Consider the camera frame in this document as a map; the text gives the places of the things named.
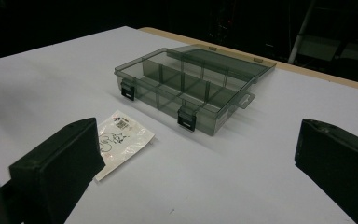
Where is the clear grey compartment box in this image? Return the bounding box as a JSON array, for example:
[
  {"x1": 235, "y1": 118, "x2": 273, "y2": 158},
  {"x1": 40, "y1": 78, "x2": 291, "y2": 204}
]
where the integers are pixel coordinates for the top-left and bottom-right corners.
[{"x1": 114, "y1": 43, "x2": 277, "y2": 137}]

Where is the small clear plastic bag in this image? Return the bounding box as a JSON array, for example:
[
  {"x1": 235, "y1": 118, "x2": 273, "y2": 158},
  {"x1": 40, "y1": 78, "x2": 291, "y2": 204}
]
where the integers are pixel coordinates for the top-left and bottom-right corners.
[{"x1": 93, "y1": 109, "x2": 156, "y2": 182}]

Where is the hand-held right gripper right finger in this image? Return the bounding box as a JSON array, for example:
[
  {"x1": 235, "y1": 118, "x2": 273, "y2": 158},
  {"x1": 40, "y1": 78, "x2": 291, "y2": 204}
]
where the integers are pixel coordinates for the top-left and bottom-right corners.
[{"x1": 294, "y1": 118, "x2": 358, "y2": 224}]

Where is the white metal stand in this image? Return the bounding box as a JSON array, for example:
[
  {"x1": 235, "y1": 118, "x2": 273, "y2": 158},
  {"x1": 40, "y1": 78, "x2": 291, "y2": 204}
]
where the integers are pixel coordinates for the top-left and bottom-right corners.
[{"x1": 287, "y1": 0, "x2": 358, "y2": 65}]

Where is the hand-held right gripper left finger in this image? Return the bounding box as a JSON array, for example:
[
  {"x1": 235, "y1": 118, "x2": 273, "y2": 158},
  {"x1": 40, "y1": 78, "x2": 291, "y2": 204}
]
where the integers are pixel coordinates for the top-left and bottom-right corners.
[{"x1": 8, "y1": 117, "x2": 106, "y2": 224}]

